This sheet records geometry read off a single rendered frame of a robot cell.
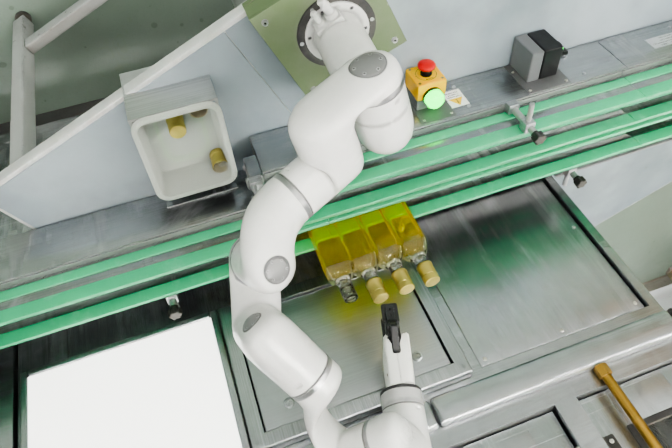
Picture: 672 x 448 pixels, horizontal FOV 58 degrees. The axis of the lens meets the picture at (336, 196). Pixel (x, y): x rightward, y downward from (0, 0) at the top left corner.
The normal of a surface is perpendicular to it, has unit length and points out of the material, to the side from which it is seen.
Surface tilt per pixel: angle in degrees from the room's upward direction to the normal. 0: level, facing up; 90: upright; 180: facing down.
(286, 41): 3
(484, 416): 90
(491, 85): 90
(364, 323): 90
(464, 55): 0
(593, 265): 90
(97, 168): 0
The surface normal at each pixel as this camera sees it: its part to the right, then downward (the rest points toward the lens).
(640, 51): -0.06, -0.66
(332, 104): -0.11, -0.46
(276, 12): 0.28, 0.71
